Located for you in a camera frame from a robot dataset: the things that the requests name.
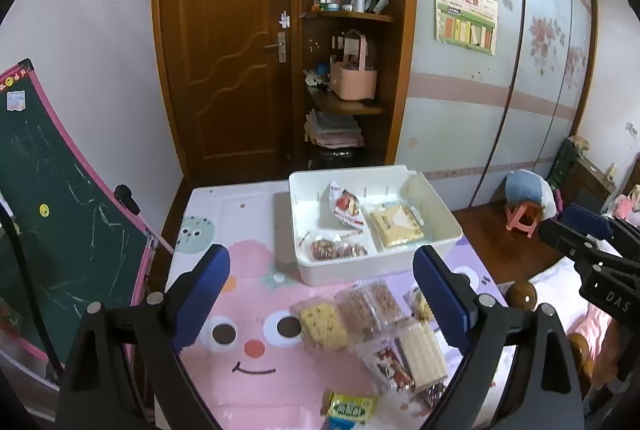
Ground wooden corner shelf unit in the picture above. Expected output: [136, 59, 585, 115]
[290, 0, 419, 171]

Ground pink plastic stool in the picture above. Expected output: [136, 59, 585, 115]
[504, 204, 544, 239]

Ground green chalkboard easel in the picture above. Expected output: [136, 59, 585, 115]
[0, 58, 176, 368]

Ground dark box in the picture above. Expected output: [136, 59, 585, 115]
[307, 148, 367, 171]

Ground floral sliding wardrobe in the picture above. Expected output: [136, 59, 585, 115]
[395, 0, 599, 213]

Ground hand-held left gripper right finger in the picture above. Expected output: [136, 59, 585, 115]
[412, 245, 585, 430]

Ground clear packet of yellow biscuits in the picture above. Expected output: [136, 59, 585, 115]
[298, 301, 352, 352]

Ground dark wooden nightstand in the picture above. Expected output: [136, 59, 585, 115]
[564, 154, 619, 217]

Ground clear packet of cream wafers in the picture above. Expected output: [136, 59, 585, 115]
[394, 319, 449, 387]

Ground clear packet of dark nuts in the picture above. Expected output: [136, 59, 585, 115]
[414, 381, 447, 412]

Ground small figurines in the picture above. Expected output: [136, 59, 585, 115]
[303, 61, 332, 91]

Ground clear packet of brown wafers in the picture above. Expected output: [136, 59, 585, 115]
[334, 281, 402, 342]

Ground pink blanket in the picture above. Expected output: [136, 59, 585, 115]
[574, 309, 618, 347]

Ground wall poster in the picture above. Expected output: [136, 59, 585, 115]
[433, 0, 500, 56]

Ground black easel clamp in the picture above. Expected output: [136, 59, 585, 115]
[113, 184, 142, 217]

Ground green cloth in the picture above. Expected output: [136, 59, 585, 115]
[547, 137, 582, 191]

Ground cartoon printed table mat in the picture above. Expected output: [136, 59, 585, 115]
[155, 170, 512, 430]

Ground yellow square cracker packet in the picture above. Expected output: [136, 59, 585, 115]
[369, 201, 427, 249]

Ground clear packet of round cookies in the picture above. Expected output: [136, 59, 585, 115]
[409, 284, 437, 323]

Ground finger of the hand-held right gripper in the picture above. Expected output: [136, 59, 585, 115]
[562, 204, 640, 243]
[539, 217, 621, 263]

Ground wooden door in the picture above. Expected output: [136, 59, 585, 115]
[151, 0, 302, 187]

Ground stack of folded cloths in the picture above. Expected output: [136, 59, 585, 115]
[303, 109, 366, 149]

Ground silver door handle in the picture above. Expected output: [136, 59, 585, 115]
[264, 32, 289, 65]

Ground brown bedpost knob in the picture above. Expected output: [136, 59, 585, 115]
[506, 281, 539, 312]

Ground pink plush toy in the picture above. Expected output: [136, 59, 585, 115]
[612, 184, 640, 227]

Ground pink basket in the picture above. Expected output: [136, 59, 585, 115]
[329, 30, 379, 102]

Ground red print snack packet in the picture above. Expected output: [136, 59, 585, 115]
[359, 339, 417, 393]

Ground white bed quilt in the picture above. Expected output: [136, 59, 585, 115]
[529, 255, 592, 313]

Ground green yellow snack packet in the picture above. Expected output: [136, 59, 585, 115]
[324, 391, 379, 428]

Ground white plastic bin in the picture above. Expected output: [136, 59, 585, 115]
[288, 165, 463, 287]

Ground person's right hand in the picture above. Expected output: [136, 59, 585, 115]
[587, 342, 623, 393]

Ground red white snack packet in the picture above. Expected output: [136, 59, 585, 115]
[327, 180, 369, 231]

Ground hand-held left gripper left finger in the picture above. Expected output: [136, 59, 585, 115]
[57, 244, 231, 430]

